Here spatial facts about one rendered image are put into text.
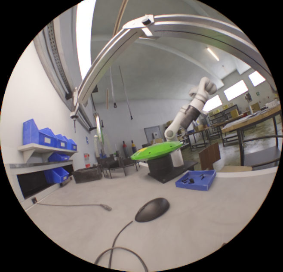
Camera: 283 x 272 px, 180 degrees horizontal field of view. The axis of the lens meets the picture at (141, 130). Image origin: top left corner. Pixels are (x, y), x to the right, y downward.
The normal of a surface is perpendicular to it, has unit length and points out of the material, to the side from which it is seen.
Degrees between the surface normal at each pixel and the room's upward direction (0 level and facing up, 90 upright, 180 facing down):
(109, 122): 90
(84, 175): 94
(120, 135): 90
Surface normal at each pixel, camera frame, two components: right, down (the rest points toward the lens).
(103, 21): 0.26, 0.95
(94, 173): 0.36, -0.19
